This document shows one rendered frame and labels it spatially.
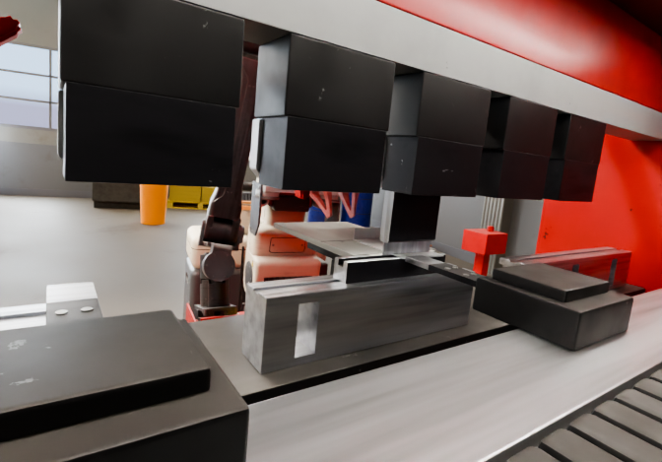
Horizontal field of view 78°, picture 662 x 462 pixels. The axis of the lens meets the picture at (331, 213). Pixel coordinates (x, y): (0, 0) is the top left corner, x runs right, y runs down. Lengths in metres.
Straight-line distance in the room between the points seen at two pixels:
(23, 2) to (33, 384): 8.82
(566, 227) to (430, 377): 1.16
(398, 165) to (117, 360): 0.46
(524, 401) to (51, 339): 0.29
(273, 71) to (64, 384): 0.37
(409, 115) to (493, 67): 0.17
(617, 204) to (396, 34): 0.98
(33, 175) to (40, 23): 2.54
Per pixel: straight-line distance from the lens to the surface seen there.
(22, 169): 8.77
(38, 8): 8.93
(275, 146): 0.47
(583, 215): 1.43
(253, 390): 0.50
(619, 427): 0.23
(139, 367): 0.22
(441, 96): 0.61
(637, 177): 1.38
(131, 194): 7.34
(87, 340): 0.25
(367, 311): 0.58
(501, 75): 0.72
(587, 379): 0.40
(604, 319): 0.48
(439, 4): 0.62
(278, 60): 0.48
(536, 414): 0.32
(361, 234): 0.72
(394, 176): 0.60
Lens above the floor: 1.14
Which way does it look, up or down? 8 degrees down
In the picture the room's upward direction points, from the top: 5 degrees clockwise
